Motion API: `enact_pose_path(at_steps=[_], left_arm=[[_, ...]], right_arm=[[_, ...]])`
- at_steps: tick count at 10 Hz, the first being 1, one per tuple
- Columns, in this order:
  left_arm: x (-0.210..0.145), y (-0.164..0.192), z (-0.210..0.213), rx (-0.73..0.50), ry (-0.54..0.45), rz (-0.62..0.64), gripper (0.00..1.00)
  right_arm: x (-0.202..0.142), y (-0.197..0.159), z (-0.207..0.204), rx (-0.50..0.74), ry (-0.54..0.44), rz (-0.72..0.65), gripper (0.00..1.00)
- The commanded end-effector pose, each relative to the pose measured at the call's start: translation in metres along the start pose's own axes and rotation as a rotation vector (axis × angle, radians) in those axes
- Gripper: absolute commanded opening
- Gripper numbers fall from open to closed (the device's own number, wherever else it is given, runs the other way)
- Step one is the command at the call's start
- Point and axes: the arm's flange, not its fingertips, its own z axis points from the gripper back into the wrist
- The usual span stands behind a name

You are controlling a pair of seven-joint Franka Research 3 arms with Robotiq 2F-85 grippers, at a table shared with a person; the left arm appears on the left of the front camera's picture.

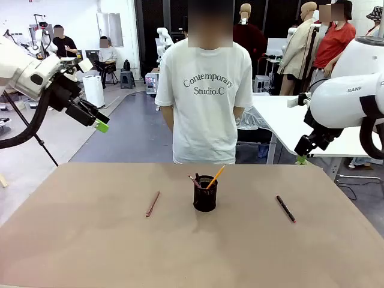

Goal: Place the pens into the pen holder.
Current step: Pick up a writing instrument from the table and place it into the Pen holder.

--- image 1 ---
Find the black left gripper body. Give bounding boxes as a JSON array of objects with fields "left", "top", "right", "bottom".
[{"left": 47, "top": 73, "right": 97, "bottom": 127}]

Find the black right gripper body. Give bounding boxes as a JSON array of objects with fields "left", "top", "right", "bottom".
[{"left": 303, "top": 107, "right": 344, "bottom": 151}]

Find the black pen red cap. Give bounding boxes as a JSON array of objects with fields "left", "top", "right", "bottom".
[{"left": 275, "top": 195, "right": 297, "bottom": 224}]

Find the yellow pencil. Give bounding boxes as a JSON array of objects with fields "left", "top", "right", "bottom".
[{"left": 205, "top": 164, "right": 226, "bottom": 190}]

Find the person's right forearm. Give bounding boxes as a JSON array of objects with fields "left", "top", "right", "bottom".
[{"left": 161, "top": 104, "right": 175, "bottom": 133}]

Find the black mesh pen holder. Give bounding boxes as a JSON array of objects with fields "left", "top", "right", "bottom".
[{"left": 193, "top": 175, "right": 219, "bottom": 213}]

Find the white air purifier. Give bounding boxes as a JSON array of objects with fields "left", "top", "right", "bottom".
[{"left": 82, "top": 74, "right": 106, "bottom": 109}]

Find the white side table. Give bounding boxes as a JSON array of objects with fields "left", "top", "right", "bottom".
[{"left": 251, "top": 92, "right": 384, "bottom": 182}]

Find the black stool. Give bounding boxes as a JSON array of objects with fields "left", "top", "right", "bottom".
[{"left": 119, "top": 70, "right": 136, "bottom": 89}]

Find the person in black t-shirt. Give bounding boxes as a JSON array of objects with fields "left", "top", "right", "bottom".
[{"left": 52, "top": 25, "right": 79, "bottom": 58}]

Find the white lace cloth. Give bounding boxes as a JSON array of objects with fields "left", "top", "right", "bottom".
[{"left": 236, "top": 106, "right": 272, "bottom": 130}]

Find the seated person in white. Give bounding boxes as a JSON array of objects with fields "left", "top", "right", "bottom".
[{"left": 95, "top": 35, "right": 119, "bottom": 85}]

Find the computer case with lights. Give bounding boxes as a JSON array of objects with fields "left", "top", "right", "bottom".
[{"left": 145, "top": 71, "right": 160, "bottom": 96}]

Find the white humanoid robot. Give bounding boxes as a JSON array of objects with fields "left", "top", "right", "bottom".
[{"left": 28, "top": 13, "right": 58, "bottom": 59}]

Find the white stool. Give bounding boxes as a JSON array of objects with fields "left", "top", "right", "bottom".
[{"left": 253, "top": 74, "right": 272, "bottom": 94}]

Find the black light stand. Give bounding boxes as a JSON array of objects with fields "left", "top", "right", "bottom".
[{"left": 299, "top": 26, "right": 319, "bottom": 97}]

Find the person in red shirt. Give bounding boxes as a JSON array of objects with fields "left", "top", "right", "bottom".
[{"left": 311, "top": 0, "right": 357, "bottom": 79}]

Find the mannequin in beige coat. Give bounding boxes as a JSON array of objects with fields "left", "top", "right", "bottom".
[{"left": 276, "top": 1, "right": 319, "bottom": 96}]

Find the person in white t-shirt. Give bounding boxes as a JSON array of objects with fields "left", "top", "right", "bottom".
[{"left": 154, "top": 0, "right": 256, "bottom": 165}]

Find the white board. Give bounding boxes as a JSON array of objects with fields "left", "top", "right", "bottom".
[{"left": 266, "top": 37, "right": 288, "bottom": 59}]

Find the mannequin in dark red garment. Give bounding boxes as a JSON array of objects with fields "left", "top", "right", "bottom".
[{"left": 232, "top": 2, "right": 268, "bottom": 65}]

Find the mannequin with bucket hat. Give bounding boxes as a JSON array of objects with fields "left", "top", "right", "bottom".
[{"left": 365, "top": 5, "right": 384, "bottom": 37}]

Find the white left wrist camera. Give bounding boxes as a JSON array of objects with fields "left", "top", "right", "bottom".
[{"left": 61, "top": 58, "right": 92, "bottom": 82}]

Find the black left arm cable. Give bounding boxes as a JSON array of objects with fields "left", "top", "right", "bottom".
[{"left": 0, "top": 70, "right": 61, "bottom": 149}]

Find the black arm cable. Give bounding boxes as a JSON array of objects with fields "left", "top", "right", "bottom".
[
  {"left": 0, "top": 70, "right": 61, "bottom": 149},
  {"left": 359, "top": 115, "right": 384, "bottom": 160}
]

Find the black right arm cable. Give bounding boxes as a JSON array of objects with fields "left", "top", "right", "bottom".
[{"left": 359, "top": 115, "right": 384, "bottom": 160}]

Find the white wall panel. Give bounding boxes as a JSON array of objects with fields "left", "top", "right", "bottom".
[{"left": 95, "top": 12, "right": 124, "bottom": 48}]

